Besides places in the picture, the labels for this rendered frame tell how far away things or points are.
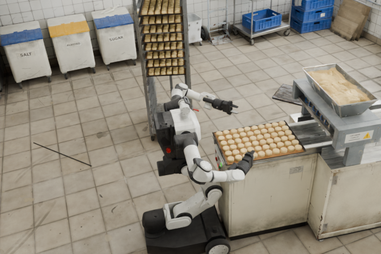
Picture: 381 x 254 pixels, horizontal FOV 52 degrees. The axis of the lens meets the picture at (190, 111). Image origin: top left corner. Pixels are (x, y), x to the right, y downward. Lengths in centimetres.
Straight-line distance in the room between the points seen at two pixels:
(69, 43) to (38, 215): 275
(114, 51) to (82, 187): 257
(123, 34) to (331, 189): 393
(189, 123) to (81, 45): 357
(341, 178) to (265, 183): 55
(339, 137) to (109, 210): 218
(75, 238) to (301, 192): 196
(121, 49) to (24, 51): 135
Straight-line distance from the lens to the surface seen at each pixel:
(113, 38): 598
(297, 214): 347
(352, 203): 335
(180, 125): 262
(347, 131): 279
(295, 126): 324
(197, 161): 233
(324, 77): 311
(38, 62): 602
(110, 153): 447
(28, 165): 464
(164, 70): 408
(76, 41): 592
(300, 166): 309
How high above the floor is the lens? 275
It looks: 33 degrees down
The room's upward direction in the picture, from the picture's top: 3 degrees counter-clockwise
